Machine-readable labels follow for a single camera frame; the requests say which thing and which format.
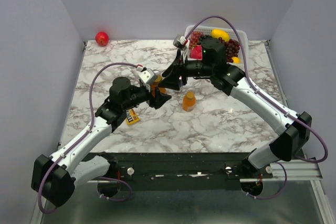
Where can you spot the red dragon fruit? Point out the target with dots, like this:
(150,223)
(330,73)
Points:
(196,52)

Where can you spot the blue energy can left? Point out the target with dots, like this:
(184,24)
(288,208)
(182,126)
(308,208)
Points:
(156,72)

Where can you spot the gold bottle cap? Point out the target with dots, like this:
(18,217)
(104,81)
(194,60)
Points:
(190,95)
(158,79)

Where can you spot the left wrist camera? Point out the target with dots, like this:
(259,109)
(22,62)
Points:
(147,76)

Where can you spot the dark red grape bunch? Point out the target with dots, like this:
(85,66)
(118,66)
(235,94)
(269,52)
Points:
(232,49)

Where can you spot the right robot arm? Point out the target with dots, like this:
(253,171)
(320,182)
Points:
(230,79)

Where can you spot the white plastic fruit basket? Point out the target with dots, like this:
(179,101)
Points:
(207,30)

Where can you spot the orange juice bottle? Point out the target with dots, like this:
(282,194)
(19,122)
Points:
(188,104)
(154,85)

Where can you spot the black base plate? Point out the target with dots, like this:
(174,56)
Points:
(174,171)

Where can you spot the clear glass jar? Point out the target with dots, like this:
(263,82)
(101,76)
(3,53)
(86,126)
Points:
(206,89)

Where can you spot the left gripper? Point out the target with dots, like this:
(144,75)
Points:
(159,99)

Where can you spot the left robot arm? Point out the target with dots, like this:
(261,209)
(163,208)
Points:
(55,178)

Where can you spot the red apple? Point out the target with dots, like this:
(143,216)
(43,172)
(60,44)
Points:
(102,38)

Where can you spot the light red grape bunch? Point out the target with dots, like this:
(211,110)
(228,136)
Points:
(195,38)

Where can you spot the blue silver energy can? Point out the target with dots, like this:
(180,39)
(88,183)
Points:
(179,89)

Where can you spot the yellow candy packet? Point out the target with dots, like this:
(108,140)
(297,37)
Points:
(132,117)

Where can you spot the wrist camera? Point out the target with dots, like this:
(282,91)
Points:
(147,76)
(181,43)

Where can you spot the aluminium rail frame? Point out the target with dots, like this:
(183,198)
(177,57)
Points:
(109,188)

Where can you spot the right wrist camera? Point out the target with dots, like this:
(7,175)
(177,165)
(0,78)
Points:
(181,43)

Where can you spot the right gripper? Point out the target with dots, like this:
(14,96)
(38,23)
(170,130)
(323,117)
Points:
(172,81)

